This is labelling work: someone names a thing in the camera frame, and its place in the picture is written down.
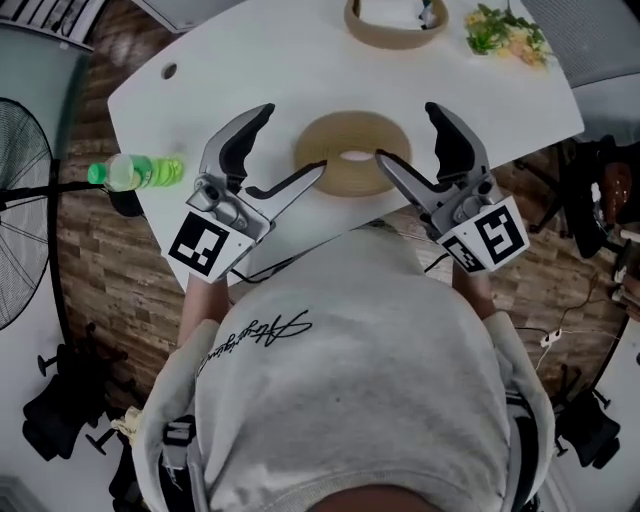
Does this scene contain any black cable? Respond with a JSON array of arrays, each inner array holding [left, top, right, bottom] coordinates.
[[230, 255, 302, 285]]

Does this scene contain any person's left forearm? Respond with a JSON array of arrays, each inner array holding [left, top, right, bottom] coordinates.
[[179, 272, 232, 351]]

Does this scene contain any person's right forearm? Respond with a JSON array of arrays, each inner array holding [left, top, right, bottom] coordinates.
[[451, 259, 494, 321]]

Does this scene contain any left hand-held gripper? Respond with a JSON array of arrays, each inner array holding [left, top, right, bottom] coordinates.
[[168, 103, 329, 284]]

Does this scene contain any grey harness strap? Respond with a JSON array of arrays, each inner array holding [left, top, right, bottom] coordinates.
[[503, 393, 542, 512], [160, 413, 210, 512]]

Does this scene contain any artificial yellow flower plant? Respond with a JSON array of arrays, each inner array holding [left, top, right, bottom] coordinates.
[[464, 2, 555, 69]]

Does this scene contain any round beige box lid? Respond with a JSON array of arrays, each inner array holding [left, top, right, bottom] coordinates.
[[294, 110, 412, 197]]

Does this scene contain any grey mesh office chair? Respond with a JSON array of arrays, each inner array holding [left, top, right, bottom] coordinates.
[[521, 0, 640, 92]]

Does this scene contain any white paper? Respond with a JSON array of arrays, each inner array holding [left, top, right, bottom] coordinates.
[[356, 0, 424, 31]]

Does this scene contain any black standing fan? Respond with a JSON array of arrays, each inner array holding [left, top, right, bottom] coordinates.
[[0, 96, 146, 346]]

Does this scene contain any black office chair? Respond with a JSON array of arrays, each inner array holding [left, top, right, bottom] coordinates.
[[513, 133, 640, 261], [548, 363, 622, 470], [21, 323, 147, 462]]

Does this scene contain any green plastic bottle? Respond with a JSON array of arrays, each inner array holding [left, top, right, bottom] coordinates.
[[87, 153, 187, 193]]

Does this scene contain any brown bag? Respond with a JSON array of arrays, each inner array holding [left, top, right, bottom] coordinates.
[[596, 161, 632, 225]]

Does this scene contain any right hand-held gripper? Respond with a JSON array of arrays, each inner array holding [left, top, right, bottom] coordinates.
[[375, 101, 531, 274]]

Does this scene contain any round beige box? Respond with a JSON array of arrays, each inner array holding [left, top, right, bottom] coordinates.
[[343, 0, 450, 50]]

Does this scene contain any person's grey sweatshirt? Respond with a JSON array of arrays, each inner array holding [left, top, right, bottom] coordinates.
[[131, 222, 557, 512]]

